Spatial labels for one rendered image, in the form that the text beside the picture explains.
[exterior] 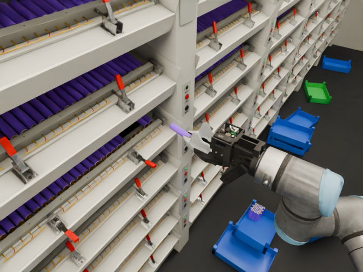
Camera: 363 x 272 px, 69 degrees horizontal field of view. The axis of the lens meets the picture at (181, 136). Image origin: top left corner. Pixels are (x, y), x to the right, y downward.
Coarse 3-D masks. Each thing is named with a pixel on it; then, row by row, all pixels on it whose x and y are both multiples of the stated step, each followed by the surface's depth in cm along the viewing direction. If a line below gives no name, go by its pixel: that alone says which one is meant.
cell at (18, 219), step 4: (12, 212) 60; (16, 212) 61; (8, 216) 60; (12, 216) 60; (16, 216) 60; (20, 216) 60; (12, 220) 60; (16, 220) 59; (20, 220) 60; (16, 224) 59
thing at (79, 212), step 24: (168, 120) 88; (120, 144) 80; (168, 144) 89; (120, 168) 76; (96, 192) 70; (72, 216) 65; (24, 240) 59; (48, 240) 60; (0, 264) 56; (24, 264) 57
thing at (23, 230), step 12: (156, 120) 86; (144, 132) 82; (132, 144) 79; (144, 144) 82; (120, 156) 76; (96, 168) 71; (84, 180) 68; (72, 192) 66; (48, 204) 63; (60, 204) 64; (72, 204) 66; (36, 216) 61; (24, 228) 59; (12, 240) 57; (0, 252) 55
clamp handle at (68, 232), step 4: (56, 224) 60; (60, 224) 61; (60, 228) 60; (64, 228) 60; (64, 232) 59; (68, 232) 59; (72, 232) 59; (68, 236) 58; (72, 236) 58; (76, 236) 58; (72, 240) 58; (76, 240) 58
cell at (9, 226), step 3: (3, 219) 59; (6, 219) 59; (0, 222) 59; (3, 222) 59; (6, 222) 59; (9, 222) 59; (3, 225) 58; (6, 225) 58; (9, 225) 58; (12, 225) 59; (6, 228) 58; (9, 228) 58; (6, 231) 58
